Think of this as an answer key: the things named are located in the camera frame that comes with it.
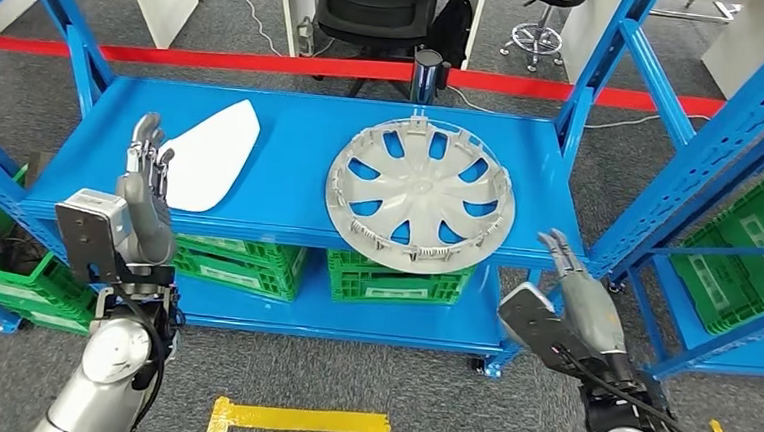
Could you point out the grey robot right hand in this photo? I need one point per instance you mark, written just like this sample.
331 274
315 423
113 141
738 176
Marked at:
592 314

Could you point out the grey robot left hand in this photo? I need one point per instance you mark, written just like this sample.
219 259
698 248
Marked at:
146 220

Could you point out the silver plastic wheel hubcap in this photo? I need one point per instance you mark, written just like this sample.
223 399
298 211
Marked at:
423 190

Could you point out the white curved plastic panel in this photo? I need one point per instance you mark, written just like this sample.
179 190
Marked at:
210 157

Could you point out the folded green plastic crate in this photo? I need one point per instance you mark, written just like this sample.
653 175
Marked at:
390 296
238 284
273 251
365 273

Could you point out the red barrier belt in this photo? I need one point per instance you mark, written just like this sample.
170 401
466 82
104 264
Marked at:
232 60

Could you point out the grey power strip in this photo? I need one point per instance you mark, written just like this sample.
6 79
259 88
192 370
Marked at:
305 37

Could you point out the black office chair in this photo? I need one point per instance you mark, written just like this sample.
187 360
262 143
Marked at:
375 8

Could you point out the black backpack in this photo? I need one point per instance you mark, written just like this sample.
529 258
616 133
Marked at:
452 29

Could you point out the dark shiny stanchion post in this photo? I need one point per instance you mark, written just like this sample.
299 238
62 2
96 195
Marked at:
427 78

